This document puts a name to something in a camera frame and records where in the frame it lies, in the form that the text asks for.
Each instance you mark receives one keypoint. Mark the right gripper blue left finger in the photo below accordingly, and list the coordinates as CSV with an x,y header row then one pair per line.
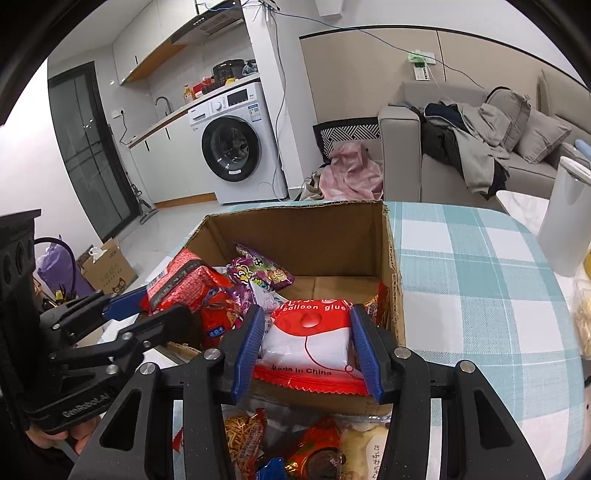
x,y
251,337

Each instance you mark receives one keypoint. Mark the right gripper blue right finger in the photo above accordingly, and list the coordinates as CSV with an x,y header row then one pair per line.
x,y
370,351

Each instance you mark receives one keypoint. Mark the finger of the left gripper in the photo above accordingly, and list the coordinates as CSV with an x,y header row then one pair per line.
x,y
138,336
115,304

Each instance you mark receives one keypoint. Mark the noodle snack bag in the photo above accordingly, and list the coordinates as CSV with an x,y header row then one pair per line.
x,y
245,434

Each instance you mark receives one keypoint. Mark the red white balloon glue bag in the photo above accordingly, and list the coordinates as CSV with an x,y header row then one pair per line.
x,y
309,347

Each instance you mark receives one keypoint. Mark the cream cookie packet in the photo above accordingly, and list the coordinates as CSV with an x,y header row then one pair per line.
x,y
362,448

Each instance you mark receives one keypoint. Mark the red chocolate pie packet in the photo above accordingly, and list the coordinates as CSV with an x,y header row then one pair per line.
x,y
317,453

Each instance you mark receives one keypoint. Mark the purple snack bag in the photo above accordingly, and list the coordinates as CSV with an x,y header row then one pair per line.
x,y
256,280

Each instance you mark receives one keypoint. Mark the red dark snack packet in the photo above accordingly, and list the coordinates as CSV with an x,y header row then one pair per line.
x,y
186,280

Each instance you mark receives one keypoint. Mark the red orange chip bag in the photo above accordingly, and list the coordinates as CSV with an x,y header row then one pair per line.
x,y
220,314

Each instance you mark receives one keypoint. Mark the blue oreo packet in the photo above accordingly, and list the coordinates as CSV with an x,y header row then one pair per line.
x,y
273,470

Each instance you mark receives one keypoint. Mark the person's left hand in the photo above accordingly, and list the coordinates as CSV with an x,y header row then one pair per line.
x,y
80,434

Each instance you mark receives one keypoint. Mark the small cardboard box on floor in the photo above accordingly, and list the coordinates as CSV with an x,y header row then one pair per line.
x,y
105,268

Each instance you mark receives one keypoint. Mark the brown cardboard SF box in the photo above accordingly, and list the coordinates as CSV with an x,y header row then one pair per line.
x,y
342,250

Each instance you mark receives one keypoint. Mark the teal plaid tablecloth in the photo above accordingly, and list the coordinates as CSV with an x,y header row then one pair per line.
x,y
476,286

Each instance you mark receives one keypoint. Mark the pink cloth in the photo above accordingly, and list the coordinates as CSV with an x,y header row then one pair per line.
x,y
351,175

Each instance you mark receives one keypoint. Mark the grey sofa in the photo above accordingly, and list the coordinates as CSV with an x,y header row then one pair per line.
x,y
412,176

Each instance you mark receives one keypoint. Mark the black glass door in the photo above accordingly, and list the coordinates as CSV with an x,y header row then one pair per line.
x,y
88,151

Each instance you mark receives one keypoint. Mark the clear bag of noodles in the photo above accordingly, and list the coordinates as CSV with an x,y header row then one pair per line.
x,y
582,315

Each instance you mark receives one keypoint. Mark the white cylindrical bin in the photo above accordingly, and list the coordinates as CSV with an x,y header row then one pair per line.
x,y
564,236

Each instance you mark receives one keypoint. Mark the black patterned chair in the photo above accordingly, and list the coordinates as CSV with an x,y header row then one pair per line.
x,y
329,133

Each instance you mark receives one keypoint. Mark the white washing machine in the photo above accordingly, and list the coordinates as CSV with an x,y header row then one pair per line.
x,y
237,141

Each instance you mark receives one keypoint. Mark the grey jacket on sofa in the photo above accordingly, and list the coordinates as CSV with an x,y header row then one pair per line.
x,y
469,140

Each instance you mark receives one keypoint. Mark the grey sofa cushion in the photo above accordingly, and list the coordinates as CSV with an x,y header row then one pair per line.
x,y
517,108

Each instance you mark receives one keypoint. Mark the black appliance on washer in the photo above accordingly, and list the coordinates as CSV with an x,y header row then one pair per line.
x,y
228,69

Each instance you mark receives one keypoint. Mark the white power strip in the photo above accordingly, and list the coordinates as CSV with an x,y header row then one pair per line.
x,y
421,63

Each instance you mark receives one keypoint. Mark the range hood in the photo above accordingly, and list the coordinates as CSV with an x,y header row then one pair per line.
x,y
213,18

